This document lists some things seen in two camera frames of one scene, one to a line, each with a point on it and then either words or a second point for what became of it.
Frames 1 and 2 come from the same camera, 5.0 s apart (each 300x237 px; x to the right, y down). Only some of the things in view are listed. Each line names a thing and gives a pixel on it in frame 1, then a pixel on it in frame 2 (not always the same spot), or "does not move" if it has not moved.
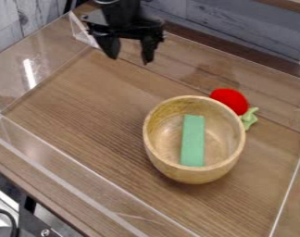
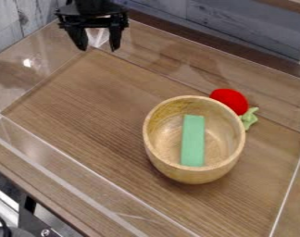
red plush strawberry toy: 238,102 does not move
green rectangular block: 191,146 does not move
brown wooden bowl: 192,139 does not move
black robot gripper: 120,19 → 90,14
